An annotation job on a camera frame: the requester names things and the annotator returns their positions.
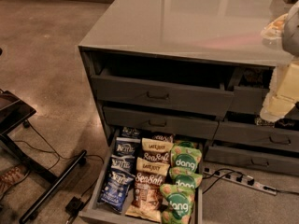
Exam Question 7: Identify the blue kettle bag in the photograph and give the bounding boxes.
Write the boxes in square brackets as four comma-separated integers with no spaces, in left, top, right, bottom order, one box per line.
[121,127,141,139]
[114,137,140,156]
[111,155,135,173]
[98,168,135,213]

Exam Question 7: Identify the front green dang bag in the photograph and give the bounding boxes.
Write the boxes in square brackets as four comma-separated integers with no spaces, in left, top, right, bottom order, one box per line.
[160,184,195,224]

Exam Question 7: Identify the brown sea salt bag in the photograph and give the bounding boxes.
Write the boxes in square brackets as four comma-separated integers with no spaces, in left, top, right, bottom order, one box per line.
[142,138,173,164]
[126,158,169,222]
[151,133,174,143]

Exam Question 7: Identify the top right grey drawer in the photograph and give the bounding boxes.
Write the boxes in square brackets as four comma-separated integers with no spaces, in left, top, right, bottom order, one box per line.
[229,78,269,115]

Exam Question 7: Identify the brown shoe bottom left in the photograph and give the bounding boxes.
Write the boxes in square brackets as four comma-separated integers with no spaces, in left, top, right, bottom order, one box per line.
[0,164,29,197]

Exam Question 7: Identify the back blue Kettle bag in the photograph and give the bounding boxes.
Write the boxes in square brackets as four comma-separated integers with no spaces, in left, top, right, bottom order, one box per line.
[121,127,141,139]

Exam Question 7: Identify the black stand frame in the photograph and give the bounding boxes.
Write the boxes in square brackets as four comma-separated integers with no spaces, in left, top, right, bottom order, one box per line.
[0,89,88,224]

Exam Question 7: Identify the snacks in top right drawer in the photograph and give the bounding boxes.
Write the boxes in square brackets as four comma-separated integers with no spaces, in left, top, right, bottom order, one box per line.
[241,68,272,89]

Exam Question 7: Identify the front blue Kettle bag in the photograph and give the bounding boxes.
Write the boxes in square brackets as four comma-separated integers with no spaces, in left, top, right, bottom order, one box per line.
[98,168,135,213]

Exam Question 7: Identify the grey drawer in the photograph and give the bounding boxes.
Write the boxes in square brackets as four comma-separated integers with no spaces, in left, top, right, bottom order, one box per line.
[214,112,299,152]
[205,142,299,175]
[229,78,269,115]
[90,68,234,116]
[97,103,218,139]

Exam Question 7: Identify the bottom right grey drawer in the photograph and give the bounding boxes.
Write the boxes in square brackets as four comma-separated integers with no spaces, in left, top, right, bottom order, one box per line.
[205,142,299,175]

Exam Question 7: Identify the black floor cable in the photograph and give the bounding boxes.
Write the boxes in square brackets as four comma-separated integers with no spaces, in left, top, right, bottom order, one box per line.
[0,121,105,203]

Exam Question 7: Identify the clear plastic bag on counter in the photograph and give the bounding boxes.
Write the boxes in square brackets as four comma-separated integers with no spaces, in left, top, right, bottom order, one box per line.
[261,13,288,40]

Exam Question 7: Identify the back green dang bag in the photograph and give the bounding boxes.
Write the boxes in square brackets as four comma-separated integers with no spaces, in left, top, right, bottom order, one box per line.
[174,140,198,148]

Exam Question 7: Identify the middle blue Kettle bag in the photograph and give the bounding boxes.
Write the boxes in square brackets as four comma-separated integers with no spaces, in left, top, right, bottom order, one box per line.
[111,155,135,173]

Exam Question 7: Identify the black power adapter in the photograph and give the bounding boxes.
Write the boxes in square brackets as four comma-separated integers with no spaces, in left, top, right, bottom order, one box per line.
[65,197,83,216]

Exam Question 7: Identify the middle right grey drawer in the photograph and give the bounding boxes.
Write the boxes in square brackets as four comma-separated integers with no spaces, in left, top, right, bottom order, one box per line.
[214,112,299,152]

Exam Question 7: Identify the open bottom left drawer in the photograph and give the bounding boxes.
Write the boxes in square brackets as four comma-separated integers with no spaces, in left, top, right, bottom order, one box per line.
[79,129,203,224]

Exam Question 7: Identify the snack packs in middle right drawer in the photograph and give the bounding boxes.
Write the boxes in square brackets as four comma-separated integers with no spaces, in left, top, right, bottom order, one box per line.
[254,117,275,127]

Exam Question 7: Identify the green dang bag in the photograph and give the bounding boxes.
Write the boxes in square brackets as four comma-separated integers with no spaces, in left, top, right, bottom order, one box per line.
[169,167,203,189]
[160,184,195,224]
[174,140,198,148]
[170,146,202,172]

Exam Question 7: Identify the top left grey drawer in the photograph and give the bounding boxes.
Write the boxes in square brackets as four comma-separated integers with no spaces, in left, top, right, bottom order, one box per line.
[90,68,234,116]

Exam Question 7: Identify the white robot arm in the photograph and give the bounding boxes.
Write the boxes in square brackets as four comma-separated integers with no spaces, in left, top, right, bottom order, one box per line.
[260,1,299,122]

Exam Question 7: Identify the middle left grey drawer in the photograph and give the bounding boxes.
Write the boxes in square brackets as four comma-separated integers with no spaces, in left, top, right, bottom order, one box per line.
[97,103,218,139]

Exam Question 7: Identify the white power strip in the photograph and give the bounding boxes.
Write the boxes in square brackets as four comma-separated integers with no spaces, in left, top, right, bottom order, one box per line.
[203,167,278,196]

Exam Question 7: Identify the grey drawer cabinet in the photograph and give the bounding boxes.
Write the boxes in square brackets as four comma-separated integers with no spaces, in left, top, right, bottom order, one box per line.
[79,0,299,224]

